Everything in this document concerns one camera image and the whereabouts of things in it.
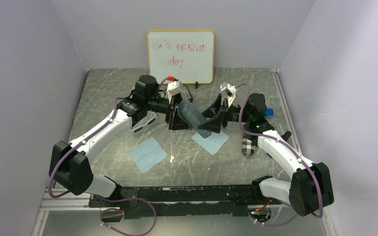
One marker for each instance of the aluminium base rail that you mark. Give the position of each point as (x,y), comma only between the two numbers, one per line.
(308,190)

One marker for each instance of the small blue box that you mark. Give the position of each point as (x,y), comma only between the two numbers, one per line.
(269,113)

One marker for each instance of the light blue cloth left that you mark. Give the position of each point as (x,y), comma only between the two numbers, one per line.
(147,154)

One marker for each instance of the white frame sunglasses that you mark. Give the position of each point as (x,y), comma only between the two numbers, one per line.
(146,122)

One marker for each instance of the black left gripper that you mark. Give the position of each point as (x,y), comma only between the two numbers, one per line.
(176,122)

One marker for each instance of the plaid glasses case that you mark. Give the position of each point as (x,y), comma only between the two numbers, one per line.
(247,147)

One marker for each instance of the light blue cloth right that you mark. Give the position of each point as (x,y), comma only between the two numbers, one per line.
(213,143)

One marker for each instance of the blue glasses case green lining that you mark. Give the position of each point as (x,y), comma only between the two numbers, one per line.
(191,115)

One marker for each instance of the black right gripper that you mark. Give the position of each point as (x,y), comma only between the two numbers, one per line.
(213,124)

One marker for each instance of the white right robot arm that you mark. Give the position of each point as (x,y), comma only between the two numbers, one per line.
(309,188)

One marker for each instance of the yellow framed whiteboard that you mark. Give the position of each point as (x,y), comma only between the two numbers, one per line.
(187,55)

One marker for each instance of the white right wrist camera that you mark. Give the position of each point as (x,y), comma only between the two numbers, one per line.
(230,92)

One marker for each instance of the brown tortoise sunglasses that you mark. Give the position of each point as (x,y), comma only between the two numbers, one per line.
(190,97)

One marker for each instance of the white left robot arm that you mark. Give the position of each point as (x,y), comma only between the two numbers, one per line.
(70,167)

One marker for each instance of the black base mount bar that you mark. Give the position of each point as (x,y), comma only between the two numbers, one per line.
(235,200)

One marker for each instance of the light blue cloth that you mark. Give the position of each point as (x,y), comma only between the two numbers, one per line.
(147,154)
(213,143)

